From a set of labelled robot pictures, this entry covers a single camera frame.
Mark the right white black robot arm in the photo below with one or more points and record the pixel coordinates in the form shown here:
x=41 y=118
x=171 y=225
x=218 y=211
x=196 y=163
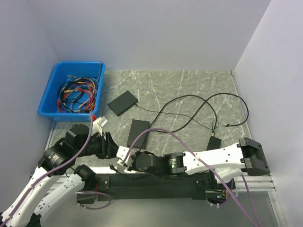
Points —
x=245 y=156

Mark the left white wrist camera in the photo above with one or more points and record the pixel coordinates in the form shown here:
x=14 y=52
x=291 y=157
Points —
x=98 y=124

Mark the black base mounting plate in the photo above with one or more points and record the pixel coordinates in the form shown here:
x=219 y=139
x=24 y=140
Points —
x=199 y=186

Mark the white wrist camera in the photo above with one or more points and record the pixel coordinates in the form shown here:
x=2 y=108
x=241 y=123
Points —
x=125 y=157
x=98 y=124

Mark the black power adapter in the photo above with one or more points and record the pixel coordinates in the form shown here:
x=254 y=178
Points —
x=214 y=143

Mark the aluminium rail frame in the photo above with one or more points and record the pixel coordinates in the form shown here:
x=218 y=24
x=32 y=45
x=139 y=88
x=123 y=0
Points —
x=154 y=88

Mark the black network switch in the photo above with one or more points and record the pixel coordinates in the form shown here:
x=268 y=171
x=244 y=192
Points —
x=122 y=103
x=137 y=127

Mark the blue plastic bin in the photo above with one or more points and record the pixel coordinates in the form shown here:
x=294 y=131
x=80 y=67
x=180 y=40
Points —
x=73 y=91

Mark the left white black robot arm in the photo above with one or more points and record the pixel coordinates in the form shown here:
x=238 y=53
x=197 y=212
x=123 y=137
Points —
x=34 y=203

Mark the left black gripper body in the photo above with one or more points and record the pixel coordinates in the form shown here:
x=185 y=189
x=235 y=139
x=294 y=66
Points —
x=97 y=145

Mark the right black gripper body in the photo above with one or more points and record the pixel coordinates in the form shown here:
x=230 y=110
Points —
x=133 y=166

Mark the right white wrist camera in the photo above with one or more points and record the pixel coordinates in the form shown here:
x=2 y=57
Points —
x=125 y=157

